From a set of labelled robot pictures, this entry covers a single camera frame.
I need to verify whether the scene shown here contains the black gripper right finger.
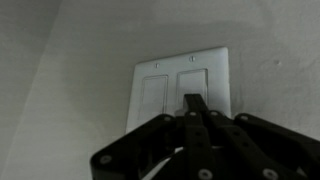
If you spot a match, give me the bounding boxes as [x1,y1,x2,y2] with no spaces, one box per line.
[194,94,320,180]

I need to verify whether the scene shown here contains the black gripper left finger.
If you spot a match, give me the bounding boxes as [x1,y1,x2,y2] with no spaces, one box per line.
[89,94,201,180]

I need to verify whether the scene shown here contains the white rocker light switch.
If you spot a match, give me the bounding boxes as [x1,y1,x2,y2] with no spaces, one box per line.
[136,74,169,123]
[175,68,210,108]

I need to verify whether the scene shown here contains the white double switch wall plate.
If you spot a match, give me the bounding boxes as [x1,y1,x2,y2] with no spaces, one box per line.
[125,46,232,135]

